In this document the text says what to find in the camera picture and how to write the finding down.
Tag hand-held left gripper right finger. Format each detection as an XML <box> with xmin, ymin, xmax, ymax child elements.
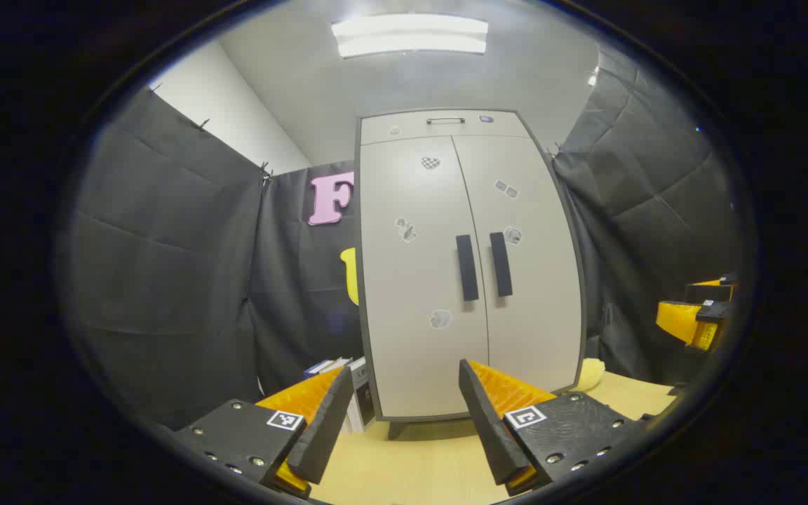
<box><xmin>458</xmin><ymin>359</ymin><xmax>647</xmax><ymax>497</ymax></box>

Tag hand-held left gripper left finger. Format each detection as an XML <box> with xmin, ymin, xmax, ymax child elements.
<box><xmin>173</xmin><ymin>365</ymin><xmax>356</xmax><ymax>500</ymax></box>

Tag grey shoe cabinet door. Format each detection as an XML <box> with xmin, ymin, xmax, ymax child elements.
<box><xmin>452</xmin><ymin>133</ymin><xmax>584</xmax><ymax>393</ymax></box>
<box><xmin>361</xmin><ymin>137</ymin><xmax>490</xmax><ymax>420</ymax></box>

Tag grey double-door shoe cabinet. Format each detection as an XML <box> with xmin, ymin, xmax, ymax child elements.
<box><xmin>353</xmin><ymin>109</ymin><xmax>587</xmax><ymax>441</ymax></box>

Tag white book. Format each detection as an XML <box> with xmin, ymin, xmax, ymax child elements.
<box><xmin>344</xmin><ymin>356</ymin><xmax>377</xmax><ymax>434</ymax></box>

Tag pale yellow soft toy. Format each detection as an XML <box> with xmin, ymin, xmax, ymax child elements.
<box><xmin>572</xmin><ymin>358</ymin><xmax>607</xmax><ymax>392</ymax></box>

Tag black backdrop cloth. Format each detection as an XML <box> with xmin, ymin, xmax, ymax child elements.
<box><xmin>60</xmin><ymin>46</ymin><xmax>752</xmax><ymax>432</ymax></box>

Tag ceiling light panel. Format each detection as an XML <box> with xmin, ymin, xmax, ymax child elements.
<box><xmin>330</xmin><ymin>13</ymin><xmax>489</xmax><ymax>59</ymax></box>

